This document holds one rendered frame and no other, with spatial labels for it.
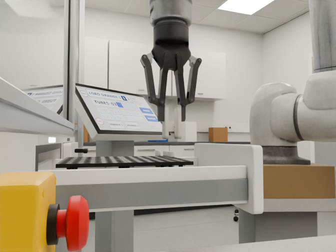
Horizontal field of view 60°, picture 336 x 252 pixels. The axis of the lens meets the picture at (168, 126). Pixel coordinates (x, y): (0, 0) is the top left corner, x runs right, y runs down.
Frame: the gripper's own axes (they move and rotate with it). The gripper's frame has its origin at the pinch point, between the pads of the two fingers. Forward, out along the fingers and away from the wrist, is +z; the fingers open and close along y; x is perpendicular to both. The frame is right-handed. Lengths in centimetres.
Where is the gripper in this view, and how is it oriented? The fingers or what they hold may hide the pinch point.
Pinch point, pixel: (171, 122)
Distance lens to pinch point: 60.9
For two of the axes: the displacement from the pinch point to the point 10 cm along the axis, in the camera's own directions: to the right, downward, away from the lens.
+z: 0.1, 10.0, -0.4
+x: 2.3, -0.4, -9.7
